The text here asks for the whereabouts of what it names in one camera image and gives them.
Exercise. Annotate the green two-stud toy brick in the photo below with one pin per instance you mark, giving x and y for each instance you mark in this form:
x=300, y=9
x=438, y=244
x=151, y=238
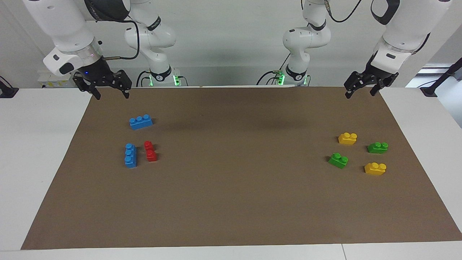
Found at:
x=338, y=161
x=378, y=148

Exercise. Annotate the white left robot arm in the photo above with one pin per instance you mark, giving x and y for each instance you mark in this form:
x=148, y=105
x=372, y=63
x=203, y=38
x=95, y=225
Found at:
x=408, y=29

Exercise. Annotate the white cardboard box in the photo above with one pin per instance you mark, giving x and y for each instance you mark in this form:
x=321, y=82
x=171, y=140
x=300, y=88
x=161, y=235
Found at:
x=54, y=82

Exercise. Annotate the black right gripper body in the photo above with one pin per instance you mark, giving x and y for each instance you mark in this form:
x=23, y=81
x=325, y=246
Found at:
x=97, y=74

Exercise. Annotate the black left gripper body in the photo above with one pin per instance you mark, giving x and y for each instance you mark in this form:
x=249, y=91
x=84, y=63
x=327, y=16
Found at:
x=375, y=76

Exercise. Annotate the black camera stand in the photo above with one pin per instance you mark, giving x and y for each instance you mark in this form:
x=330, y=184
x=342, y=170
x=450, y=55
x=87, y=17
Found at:
x=438, y=79

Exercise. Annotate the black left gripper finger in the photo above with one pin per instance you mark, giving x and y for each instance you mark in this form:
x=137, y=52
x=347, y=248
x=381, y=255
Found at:
x=355, y=81
x=382, y=86

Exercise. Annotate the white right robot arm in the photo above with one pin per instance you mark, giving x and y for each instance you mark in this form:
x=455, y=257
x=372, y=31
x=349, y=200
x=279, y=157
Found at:
x=65, y=25

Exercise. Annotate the blue three-stud toy brick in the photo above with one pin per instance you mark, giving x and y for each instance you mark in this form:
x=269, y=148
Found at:
x=141, y=123
x=130, y=157

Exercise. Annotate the yellow two-stud toy brick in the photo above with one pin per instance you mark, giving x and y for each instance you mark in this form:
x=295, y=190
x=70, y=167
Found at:
x=347, y=139
x=375, y=169

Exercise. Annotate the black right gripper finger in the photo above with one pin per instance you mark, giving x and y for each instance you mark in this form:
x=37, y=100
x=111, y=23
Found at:
x=83, y=82
x=123, y=81

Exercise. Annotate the black table clamp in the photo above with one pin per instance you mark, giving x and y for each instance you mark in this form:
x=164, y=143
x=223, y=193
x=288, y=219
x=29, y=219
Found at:
x=8, y=90

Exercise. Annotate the red single-stud toy brick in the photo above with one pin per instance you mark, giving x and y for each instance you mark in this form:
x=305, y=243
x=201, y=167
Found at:
x=152, y=156
x=148, y=146

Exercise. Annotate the brown table mat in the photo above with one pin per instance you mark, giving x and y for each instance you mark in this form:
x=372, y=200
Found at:
x=238, y=180

